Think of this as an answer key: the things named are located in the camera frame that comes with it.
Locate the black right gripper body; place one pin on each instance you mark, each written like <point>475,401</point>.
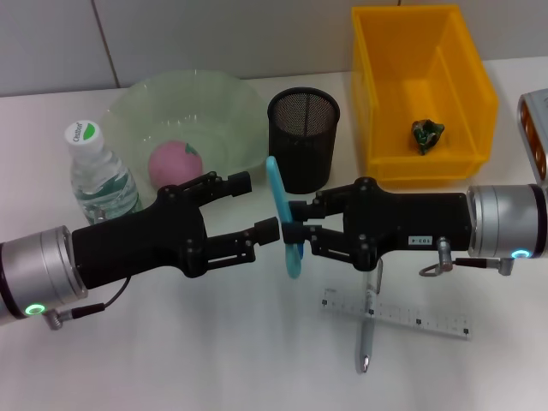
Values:
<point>406,224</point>

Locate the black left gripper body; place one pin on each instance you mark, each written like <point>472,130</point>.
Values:
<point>141,240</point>

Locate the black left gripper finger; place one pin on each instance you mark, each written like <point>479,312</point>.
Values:
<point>248,240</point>
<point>218,186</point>

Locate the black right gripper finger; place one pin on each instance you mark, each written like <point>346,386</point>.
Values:
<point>334,246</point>
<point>321,203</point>

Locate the blue scissors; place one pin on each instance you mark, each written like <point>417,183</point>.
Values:
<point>278,192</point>

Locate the pink toy peach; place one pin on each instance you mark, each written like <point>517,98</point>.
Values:
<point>171,164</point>

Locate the clear water bottle green label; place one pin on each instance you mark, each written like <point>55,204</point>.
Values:
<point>98,171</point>

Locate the clear plastic ruler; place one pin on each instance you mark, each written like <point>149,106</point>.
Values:
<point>406,317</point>

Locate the black mesh pen holder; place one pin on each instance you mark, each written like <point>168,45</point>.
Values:
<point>308,141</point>

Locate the green glass fruit bowl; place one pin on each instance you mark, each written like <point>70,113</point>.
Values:
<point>214,111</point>

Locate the silver grey pen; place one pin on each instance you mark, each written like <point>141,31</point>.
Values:
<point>367,342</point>

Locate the yellow plastic bin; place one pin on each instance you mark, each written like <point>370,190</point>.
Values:
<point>428,85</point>

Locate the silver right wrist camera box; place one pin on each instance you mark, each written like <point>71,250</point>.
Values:
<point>535,137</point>

